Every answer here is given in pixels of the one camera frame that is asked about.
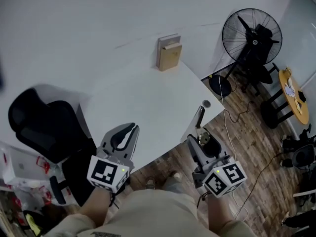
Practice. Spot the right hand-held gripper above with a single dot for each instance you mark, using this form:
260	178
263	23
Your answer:
223	179

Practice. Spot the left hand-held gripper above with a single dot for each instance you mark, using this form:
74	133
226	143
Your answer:
103	173

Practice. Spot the person's right forearm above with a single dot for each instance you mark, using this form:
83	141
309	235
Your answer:
219	211

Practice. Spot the person's left forearm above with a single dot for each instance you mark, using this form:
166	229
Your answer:
95	206

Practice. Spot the person's right shoe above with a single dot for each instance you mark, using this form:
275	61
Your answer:
176	175

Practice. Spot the person's shoe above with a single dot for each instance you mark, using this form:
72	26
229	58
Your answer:
149	184
176	175

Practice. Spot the white table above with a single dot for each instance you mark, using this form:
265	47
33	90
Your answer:
153	102

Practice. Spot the person's left shoe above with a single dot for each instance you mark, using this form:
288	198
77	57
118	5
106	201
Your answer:
149	184

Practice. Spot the black office chair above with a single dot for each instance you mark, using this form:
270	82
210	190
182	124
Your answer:
44	127

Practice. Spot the person's beige clothing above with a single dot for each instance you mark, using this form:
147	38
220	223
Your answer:
153	213

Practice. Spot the tan book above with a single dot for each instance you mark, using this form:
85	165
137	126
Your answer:
170	58

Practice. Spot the black mesh chair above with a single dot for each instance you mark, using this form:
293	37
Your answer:
302	154

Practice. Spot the round wooden side table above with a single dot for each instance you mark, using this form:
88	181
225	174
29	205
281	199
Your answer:
295	107

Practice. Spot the crumpled white paper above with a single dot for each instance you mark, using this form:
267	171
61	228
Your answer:
289	90

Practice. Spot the white box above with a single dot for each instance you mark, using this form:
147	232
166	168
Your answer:
19	168

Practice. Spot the small black item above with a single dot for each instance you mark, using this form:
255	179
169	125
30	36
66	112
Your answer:
301	96

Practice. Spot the black floor fan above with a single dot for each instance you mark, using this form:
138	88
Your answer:
256	41

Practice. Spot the yellow packet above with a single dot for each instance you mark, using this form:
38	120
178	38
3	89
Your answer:
33	223

